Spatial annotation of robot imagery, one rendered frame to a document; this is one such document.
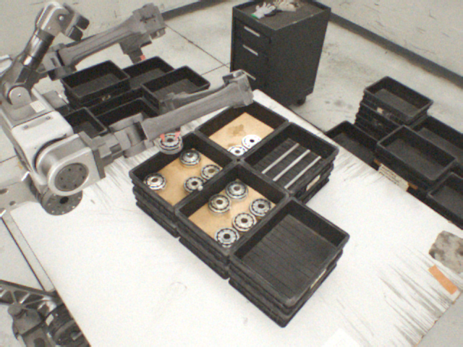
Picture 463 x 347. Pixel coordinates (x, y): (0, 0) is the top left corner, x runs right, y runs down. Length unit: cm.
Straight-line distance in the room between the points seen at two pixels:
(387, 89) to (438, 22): 146
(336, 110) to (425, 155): 122
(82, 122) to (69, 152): 174
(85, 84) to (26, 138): 207
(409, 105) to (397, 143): 46
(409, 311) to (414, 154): 126
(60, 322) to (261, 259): 98
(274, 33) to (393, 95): 101
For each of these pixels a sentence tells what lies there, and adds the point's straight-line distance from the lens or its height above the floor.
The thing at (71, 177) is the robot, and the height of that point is 145.
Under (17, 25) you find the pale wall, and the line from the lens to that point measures 437.
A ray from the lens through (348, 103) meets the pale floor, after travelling 395.
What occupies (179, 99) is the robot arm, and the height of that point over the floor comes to 132.
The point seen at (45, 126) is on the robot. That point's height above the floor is 153.
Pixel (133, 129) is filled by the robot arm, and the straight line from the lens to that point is 119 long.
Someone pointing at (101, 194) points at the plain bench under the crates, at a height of 70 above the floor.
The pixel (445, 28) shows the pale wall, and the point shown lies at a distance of 461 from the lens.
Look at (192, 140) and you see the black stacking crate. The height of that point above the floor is 88.
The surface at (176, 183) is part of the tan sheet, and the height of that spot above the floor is 83.
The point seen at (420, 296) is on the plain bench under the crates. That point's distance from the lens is 191.
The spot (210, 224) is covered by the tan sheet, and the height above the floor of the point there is 83.
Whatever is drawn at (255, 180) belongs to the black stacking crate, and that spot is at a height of 89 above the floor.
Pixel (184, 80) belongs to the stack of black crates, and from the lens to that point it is 313.
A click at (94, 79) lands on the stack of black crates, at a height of 49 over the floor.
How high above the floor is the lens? 224
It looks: 48 degrees down
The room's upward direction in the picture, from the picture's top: 4 degrees clockwise
